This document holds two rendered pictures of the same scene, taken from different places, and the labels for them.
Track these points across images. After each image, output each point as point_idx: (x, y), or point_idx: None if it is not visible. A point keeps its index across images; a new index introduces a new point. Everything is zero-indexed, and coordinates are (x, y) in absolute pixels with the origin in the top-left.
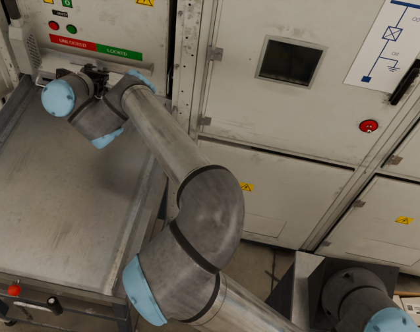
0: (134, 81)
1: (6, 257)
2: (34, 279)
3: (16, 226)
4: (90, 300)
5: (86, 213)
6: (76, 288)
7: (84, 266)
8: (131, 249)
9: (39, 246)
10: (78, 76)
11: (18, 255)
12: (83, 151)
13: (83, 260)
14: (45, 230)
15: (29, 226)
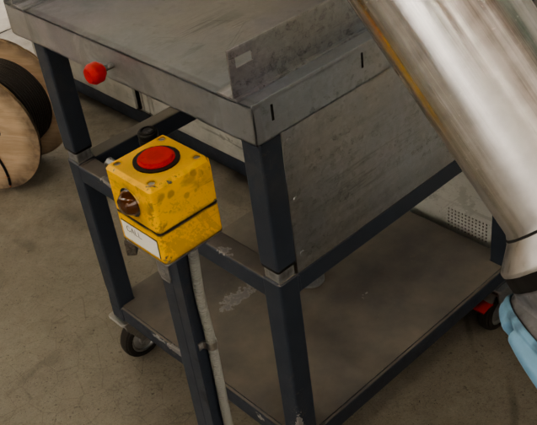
0: None
1: (114, 28)
2: (129, 56)
3: (158, 2)
4: (270, 340)
5: (276, 8)
6: (181, 78)
7: (217, 59)
8: (319, 57)
9: (169, 26)
10: None
11: (131, 29)
12: None
13: (222, 53)
14: (194, 13)
15: (174, 6)
